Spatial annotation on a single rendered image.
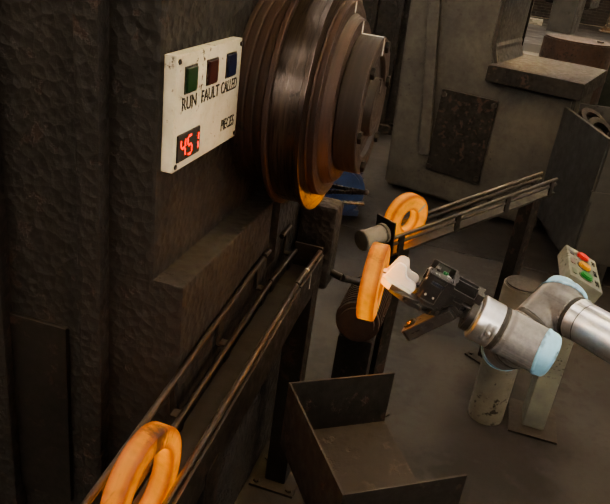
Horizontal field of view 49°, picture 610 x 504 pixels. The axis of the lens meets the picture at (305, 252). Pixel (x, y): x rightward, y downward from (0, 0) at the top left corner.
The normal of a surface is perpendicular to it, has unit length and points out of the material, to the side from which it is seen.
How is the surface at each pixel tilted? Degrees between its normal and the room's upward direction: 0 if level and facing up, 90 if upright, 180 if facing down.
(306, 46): 55
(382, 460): 5
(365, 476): 5
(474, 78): 90
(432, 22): 90
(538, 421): 90
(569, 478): 0
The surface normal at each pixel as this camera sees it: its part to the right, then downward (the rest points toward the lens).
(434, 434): 0.12, -0.90
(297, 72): -0.22, 0.03
